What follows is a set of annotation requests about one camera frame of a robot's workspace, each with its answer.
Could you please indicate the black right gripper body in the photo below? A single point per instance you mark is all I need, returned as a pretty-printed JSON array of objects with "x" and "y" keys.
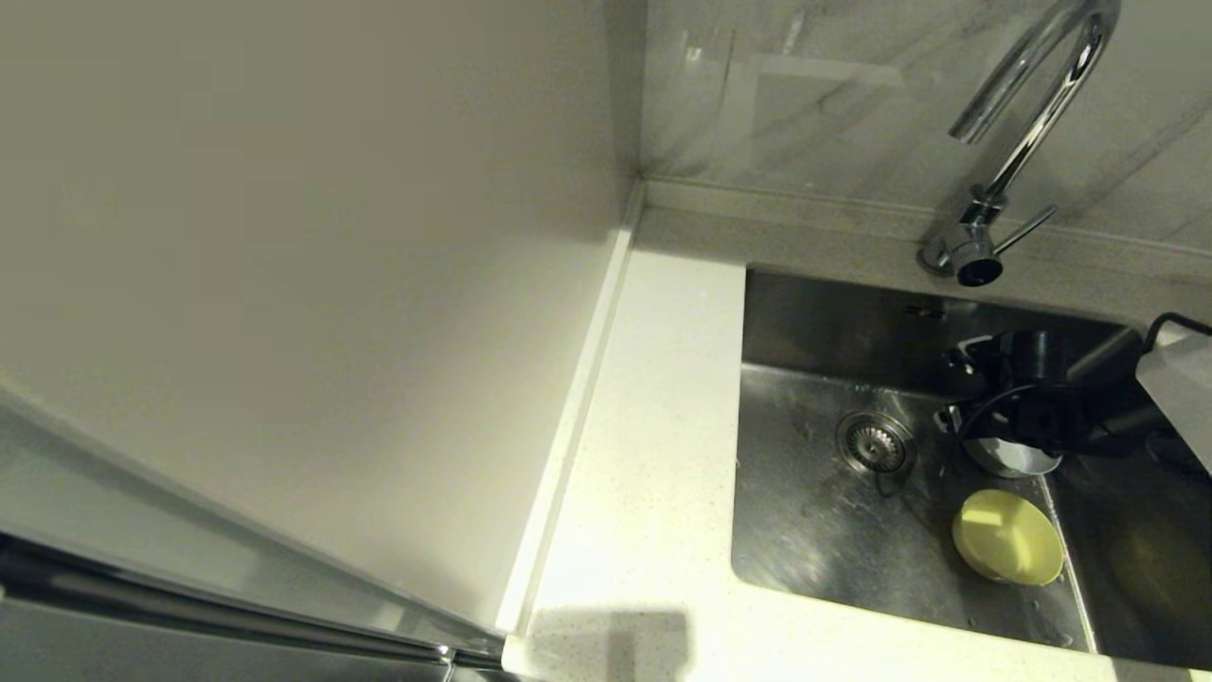
[{"x": 1027, "y": 355}]

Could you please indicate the small chrome door bracket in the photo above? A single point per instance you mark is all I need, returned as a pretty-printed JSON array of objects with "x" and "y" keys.
[{"x": 447, "y": 655}]

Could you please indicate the dark metal door trim bar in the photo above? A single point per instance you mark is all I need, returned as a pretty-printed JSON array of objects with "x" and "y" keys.
[{"x": 189, "y": 611}]

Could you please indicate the grey-blue plastic bowl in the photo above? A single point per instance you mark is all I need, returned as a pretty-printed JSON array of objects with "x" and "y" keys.
[{"x": 1013, "y": 459}]

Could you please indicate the white tall cabinet side panel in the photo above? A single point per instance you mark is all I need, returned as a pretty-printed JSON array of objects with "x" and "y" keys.
[{"x": 284, "y": 237}]

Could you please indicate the chrome gooseneck faucet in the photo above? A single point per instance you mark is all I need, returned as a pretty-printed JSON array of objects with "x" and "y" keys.
[{"x": 971, "y": 251}]

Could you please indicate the round metal drain strainer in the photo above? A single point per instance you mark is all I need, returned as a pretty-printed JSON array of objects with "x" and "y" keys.
[{"x": 876, "y": 447}]

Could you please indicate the stainless steel sink basin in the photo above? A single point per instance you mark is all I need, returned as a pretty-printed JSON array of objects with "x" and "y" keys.
[{"x": 833, "y": 559}]

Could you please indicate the glossy grey door panel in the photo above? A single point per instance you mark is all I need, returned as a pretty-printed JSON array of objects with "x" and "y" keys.
[{"x": 95, "y": 658}]

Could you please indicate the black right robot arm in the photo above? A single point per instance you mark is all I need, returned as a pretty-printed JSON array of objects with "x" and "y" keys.
[{"x": 1184, "y": 384}]

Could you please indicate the yellow plastic bowl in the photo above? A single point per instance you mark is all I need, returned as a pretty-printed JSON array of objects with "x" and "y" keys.
[{"x": 1008, "y": 537}]

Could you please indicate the grey appliance door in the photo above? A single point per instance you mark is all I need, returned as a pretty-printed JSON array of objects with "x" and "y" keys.
[{"x": 95, "y": 497}]

